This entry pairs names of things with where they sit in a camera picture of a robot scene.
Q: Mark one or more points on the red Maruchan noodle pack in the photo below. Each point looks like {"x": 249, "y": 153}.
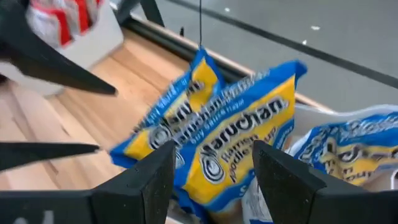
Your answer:
{"x": 46, "y": 21}
{"x": 88, "y": 12}

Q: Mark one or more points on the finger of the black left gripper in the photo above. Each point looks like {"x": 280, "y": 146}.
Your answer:
{"x": 37, "y": 154}
{"x": 37, "y": 56}

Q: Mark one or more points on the blue Maruchan noodle pack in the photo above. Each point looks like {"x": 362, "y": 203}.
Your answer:
{"x": 351, "y": 146}
{"x": 202, "y": 81}
{"x": 236, "y": 146}
{"x": 253, "y": 205}

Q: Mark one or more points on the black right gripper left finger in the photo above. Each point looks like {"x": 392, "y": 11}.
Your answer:
{"x": 140, "y": 199}

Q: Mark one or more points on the black aluminium table frame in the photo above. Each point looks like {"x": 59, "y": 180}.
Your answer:
{"x": 161, "y": 35}

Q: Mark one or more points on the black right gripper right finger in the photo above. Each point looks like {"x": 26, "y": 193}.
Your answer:
{"x": 295, "y": 199}

